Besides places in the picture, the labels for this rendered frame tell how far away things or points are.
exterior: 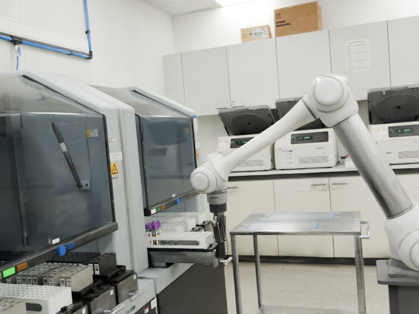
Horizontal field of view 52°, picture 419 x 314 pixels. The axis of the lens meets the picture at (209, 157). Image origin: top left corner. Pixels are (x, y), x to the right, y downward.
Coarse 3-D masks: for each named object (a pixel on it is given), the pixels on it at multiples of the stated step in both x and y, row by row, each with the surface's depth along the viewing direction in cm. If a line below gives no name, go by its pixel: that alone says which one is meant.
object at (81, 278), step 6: (78, 270) 142; (84, 270) 143; (90, 270) 146; (66, 276) 137; (72, 276) 137; (78, 276) 140; (84, 276) 143; (90, 276) 146; (72, 282) 137; (78, 282) 140; (84, 282) 143; (90, 282) 146; (72, 288) 137; (78, 288) 140
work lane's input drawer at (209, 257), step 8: (152, 248) 189; (160, 248) 188; (168, 248) 187; (208, 248) 181; (216, 248) 184; (152, 256) 188; (160, 256) 187; (168, 256) 185; (176, 256) 184; (184, 256) 183; (192, 256) 181; (200, 256) 180; (208, 256) 179; (216, 256) 182; (216, 264) 182; (224, 264) 179
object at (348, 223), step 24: (264, 216) 237; (288, 216) 231; (312, 216) 226; (336, 216) 221; (360, 240) 228; (360, 264) 189; (240, 288) 211; (360, 288) 189; (240, 312) 210; (264, 312) 239; (288, 312) 237; (312, 312) 234; (336, 312) 232; (360, 312) 190
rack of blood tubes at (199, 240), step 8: (168, 232) 196; (176, 232) 195; (184, 232) 194; (192, 232) 193; (200, 232) 191; (208, 232) 190; (168, 240) 195; (176, 240) 195; (184, 240) 195; (192, 240) 193; (200, 240) 181; (208, 240) 184; (200, 248) 182
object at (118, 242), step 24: (24, 72) 172; (48, 72) 180; (72, 96) 165; (120, 168) 171; (120, 192) 170; (120, 216) 168; (96, 240) 167; (120, 240) 167; (120, 264) 166; (120, 312) 149; (144, 312) 164
